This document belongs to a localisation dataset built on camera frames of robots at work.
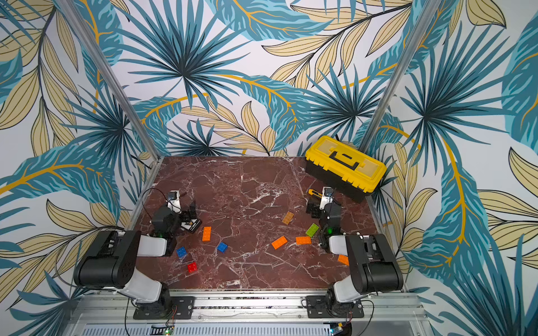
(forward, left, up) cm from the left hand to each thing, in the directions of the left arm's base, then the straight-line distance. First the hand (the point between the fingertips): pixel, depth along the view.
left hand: (184, 202), depth 93 cm
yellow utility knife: (+11, -58, -5) cm, 60 cm away
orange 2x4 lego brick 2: (-15, -42, -6) cm, 45 cm away
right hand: (+2, -61, +3) cm, 61 cm away
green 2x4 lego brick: (-9, -57, -6) cm, 58 cm away
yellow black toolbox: (+15, -72, +10) cm, 74 cm away
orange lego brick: (-21, -68, -7) cm, 72 cm away
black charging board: (-8, -3, -6) cm, 11 cm away
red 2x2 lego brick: (-26, -8, -6) cm, 28 cm away
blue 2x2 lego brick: (-20, -3, -4) cm, 21 cm away
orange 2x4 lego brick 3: (-14, -52, -5) cm, 54 cm away
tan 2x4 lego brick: (-3, -46, -6) cm, 47 cm away
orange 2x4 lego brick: (-12, -11, -6) cm, 17 cm away
